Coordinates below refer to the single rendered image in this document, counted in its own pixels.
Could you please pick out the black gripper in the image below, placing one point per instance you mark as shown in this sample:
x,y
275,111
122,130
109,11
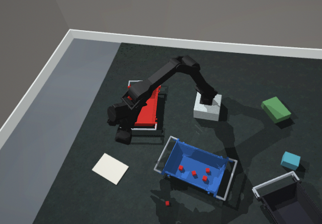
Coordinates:
x,y
124,134

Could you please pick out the green rectangular block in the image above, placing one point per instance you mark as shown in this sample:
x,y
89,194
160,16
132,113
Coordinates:
x,y
275,109

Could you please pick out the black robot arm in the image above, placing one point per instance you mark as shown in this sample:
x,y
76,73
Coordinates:
x,y
141,91

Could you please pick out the teal block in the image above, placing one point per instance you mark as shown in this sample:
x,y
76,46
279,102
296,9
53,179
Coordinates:
x,y
290,160

